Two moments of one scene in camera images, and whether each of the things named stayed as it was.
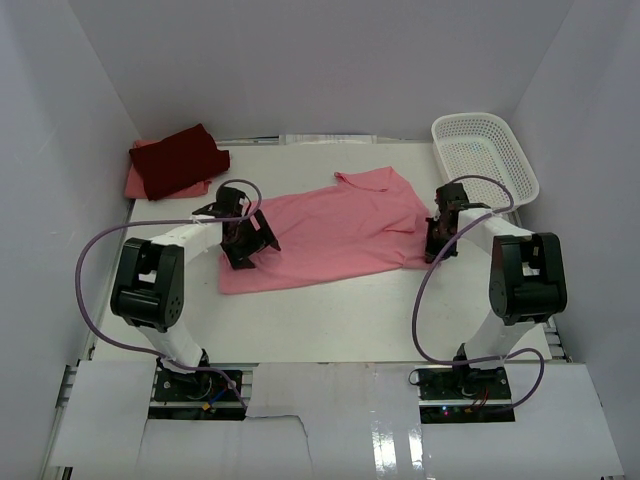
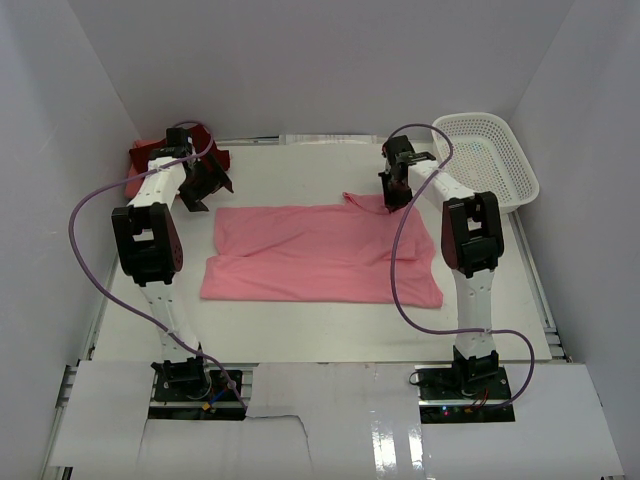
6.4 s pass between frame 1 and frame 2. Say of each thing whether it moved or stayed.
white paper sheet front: stayed
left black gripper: moved
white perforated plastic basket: stayed
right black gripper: moved
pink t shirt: moved
